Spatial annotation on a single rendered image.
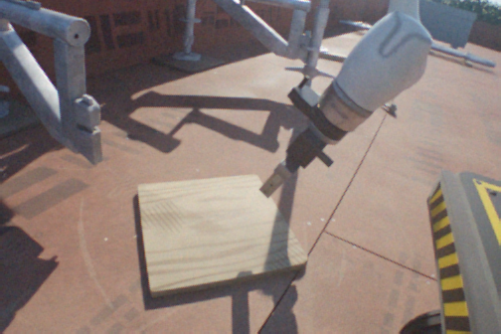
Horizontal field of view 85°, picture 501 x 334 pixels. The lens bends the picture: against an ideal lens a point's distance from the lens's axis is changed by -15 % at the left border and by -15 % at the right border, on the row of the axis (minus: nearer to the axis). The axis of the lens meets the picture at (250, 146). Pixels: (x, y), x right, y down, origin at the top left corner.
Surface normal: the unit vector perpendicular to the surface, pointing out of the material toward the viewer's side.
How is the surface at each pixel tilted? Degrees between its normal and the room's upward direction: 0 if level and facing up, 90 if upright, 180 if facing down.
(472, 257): 0
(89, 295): 0
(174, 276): 0
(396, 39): 74
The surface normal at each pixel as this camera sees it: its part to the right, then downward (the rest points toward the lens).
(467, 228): 0.13, -0.87
